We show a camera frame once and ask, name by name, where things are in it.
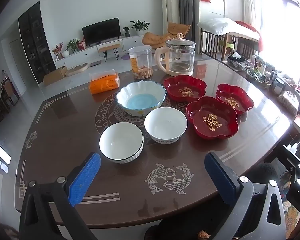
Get standing air conditioner with cover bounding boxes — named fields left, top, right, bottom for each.
left=161, top=0, right=180, bottom=34

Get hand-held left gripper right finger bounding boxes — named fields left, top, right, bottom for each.
left=204, top=152, right=287, bottom=240

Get orange lounge chair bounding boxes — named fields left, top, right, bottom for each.
left=142, top=22, right=191, bottom=50

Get white bowl with patterned band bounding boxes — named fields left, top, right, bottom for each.
left=144, top=107, right=188, bottom=144

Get basket of dark items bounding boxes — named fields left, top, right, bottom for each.
left=226, top=52, right=253, bottom=71

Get woven basket of bottles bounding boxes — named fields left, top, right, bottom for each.
left=245, top=62, right=274, bottom=88

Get red cloth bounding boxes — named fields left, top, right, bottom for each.
left=236, top=21, right=262, bottom=52

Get black flat television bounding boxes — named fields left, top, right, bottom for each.
left=82, top=17, right=121, bottom=47

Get red flowers in vase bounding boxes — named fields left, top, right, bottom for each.
left=52, top=43, right=63, bottom=61

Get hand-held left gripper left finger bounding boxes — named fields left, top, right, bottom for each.
left=19, top=152, right=101, bottom=240

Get wooden dining chair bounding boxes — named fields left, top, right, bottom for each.
left=1, top=77, right=19, bottom=107

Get red flower-shaped plate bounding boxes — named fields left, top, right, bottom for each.
left=186, top=96, right=241, bottom=140
left=163, top=77, right=207, bottom=102
left=215, top=84, right=255, bottom=115

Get black glass display cabinet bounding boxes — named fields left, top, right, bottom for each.
left=18, top=5, right=57, bottom=84

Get wooden stool with hairpin legs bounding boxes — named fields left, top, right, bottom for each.
left=98, top=44, right=121, bottom=62

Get patterned rug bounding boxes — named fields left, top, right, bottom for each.
left=281, top=175, right=300, bottom=232

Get grey curtain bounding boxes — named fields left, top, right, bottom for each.
left=170, top=0, right=199, bottom=28

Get bushy green potted plant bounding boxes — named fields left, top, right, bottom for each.
left=66, top=39, right=80, bottom=53

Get white television cabinet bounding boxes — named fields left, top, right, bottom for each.
left=54, top=34, right=150, bottom=68

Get orange tissue pack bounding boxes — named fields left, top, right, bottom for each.
left=89, top=71, right=121, bottom=95

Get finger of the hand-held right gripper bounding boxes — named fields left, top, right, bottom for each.
left=277, top=145, right=300, bottom=173

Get beige oval floor pad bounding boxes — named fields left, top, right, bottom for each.
left=65, top=63, right=90, bottom=77

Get cardboard box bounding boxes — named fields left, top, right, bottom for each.
left=43, top=66, right=67, bottom=86

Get scalloped bowl with blue inside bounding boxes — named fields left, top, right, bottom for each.
left=116, top=81, right=167, bottom=117

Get white pillow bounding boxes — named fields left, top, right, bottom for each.
left=197, top=17, right=240, bottom=36

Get white round container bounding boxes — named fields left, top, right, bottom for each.
left=272, top=76, right=287, bottom=94

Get dark wooden crib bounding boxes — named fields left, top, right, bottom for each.
left=200, top=27, right=262, bottom=61

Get white ribbed black-rimmed bowl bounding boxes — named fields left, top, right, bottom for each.
left=99, top=122, right=144, bottom=164

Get clear plastic snack jar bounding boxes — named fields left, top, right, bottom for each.
left=128, top=45, right=153, bottom=80

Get large potted green plant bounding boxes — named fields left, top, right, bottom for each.
left=130, top=20, right=150, bottom=36

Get glass kettle with cream handle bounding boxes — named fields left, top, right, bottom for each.
left=154, top=33, right=196, bottom=77

